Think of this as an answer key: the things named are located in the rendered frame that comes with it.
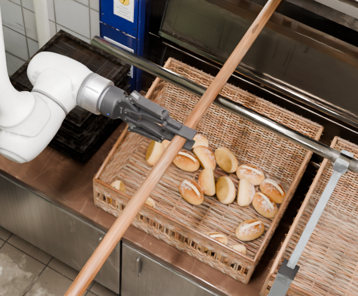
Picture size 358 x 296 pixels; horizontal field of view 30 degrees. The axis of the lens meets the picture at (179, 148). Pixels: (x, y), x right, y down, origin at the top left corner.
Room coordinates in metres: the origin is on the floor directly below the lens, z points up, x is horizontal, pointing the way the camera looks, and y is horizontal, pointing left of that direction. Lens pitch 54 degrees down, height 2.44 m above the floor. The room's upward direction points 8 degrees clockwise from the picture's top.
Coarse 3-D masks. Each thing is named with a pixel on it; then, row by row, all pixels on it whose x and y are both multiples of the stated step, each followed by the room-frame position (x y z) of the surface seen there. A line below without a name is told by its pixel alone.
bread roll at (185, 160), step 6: (180, 150) 1.31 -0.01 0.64; (180, 156) 1.29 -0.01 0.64; (186, 156) 1.29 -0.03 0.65; (192, 156) 1.29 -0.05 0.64; (174, 162) 1.28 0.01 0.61; (180, 162) 1.27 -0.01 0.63; (186, 162) 1.27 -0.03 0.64; (192, 162) 1.27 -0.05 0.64; (198, 162) 1.28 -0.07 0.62; (180, 168) 1.26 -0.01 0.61; (186, 168) 1.26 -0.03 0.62; (192, 168) 1.26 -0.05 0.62
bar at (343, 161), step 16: (112, 48) 1.22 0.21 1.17; (144, 64) 1.18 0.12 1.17; (176, 80) 1.14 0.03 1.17; (224, 96) 1.11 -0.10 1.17; (240, 112) 1.07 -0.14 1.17; (256, 112) 1.07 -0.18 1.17; (272, 128) 1.03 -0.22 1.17; (288, 128) 1.03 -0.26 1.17; (304, 144) 1.00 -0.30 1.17; (320, 144) 1.00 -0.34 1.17; (336, 160) 0.96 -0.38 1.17; (352, 160) 0.96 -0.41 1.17; (336, 176) 0.94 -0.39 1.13; (320, 208) 0.88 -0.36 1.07; (304, 240) 0.82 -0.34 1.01; (288, 272) 0.76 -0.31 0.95; (272, 288) 0.76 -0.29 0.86
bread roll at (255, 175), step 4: (244, 164) 1.29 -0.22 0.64; (248, 164) 1.29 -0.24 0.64; (240, 168) 1.28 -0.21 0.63; (244, 168) 1.27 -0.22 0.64; (248, 168) 1.27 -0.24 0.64; (252, 168) 1.28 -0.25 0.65; (256, 168) 1.28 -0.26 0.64; (236, 172) 1.28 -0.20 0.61; (240, 172) 1.26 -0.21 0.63; (244, 172) 1.26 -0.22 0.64; (248, 172) 1.26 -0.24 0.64; (252, 172) 1.26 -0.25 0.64; (256, 172) 1.26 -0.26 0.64; (260, 172) 1.27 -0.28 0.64; (240, 176) 1.26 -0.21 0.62; (244, 176) 1.25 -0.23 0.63; (248, 176) 1.25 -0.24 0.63; (252, 176) 1.25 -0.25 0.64; (256, 176) 1.25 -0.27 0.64; (260, 176) 1.25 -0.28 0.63; (252, 180) 1.24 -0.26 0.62; (256, 180) 1.24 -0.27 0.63; (260, 180) 1.25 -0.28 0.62; (256, 184) 1.24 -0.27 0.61
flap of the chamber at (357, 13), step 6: (318, 0) 1.25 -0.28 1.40; (324, 0) 1.25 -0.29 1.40; (330, 0) 1.24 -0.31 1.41; (336, 0) 1.24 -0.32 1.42; (330, 6) 1.24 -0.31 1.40; (336, 6) 1.23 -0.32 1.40; (342, 6) 1.23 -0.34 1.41; (348, 6) 1.22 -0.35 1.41; (348, 12) 1.22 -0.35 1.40; (354, 12) 1.22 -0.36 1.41
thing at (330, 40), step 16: (224, 0) 1.50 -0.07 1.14; (240, 0) 1.48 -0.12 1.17; (256, 0) 1.48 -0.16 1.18; (272, 16) 1.44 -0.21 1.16; (288, 16) 1.43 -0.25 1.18; (304, 16) 1.43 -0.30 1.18; (320, 16) 1.44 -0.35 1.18; (304, 32) 1.40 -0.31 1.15; (320, 32) 1.38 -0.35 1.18; (336, 32) 1.39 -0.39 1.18; (352, 32) 1.40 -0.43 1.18; (336, 48) 1.36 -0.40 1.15; (352, 48) 1.35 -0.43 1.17
